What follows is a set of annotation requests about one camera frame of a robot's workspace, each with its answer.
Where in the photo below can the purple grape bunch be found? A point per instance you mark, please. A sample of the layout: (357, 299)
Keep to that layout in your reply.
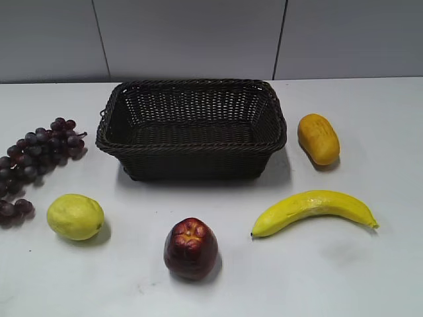
(32, 157)

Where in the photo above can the black wicker basket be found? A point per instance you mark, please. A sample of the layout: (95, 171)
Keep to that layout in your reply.
(194, 129)

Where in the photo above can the dark red apple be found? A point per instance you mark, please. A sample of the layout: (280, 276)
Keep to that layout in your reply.
(191, 249)

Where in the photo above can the yellow banana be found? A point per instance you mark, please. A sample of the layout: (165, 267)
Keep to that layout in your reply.
(312, 204)

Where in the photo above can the orange mango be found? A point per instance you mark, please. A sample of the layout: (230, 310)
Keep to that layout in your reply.
(319, 139)

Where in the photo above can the yellow lemon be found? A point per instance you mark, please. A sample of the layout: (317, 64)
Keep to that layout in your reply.
(75, 217)

